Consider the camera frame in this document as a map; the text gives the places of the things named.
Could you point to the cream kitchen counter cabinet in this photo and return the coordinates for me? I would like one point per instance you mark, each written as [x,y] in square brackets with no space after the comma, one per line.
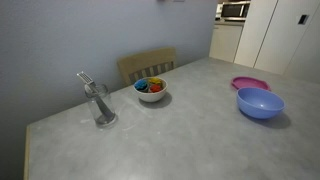
[225,41]

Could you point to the white ceramic bowl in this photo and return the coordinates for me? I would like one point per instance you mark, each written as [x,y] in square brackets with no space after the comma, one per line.
[151,96]

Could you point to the yellow toy piece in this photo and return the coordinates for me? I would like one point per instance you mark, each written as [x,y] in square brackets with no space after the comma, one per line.
[155,80]

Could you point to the pink plastic bowl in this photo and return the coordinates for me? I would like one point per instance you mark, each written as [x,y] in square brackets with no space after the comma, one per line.
[250,82]

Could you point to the clear glass jar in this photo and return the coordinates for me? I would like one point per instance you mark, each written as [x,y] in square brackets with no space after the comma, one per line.
[101,111]

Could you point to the blue toy piece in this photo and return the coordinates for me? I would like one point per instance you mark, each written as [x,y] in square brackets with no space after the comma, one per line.
[141,84]

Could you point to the red toy piece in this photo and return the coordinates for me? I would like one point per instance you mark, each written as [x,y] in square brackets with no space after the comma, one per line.
[155,88]

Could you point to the blue plastic bowl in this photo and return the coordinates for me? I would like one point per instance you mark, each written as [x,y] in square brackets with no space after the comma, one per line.
[260,104]

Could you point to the silver microwave oven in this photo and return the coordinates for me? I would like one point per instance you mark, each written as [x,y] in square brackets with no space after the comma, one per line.
[235,10]

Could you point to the wooden chair with slats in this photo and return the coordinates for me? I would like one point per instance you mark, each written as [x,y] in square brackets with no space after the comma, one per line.
[143,60]

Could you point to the glass cup with utensil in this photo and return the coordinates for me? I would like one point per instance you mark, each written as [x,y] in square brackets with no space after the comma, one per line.
[85,77]

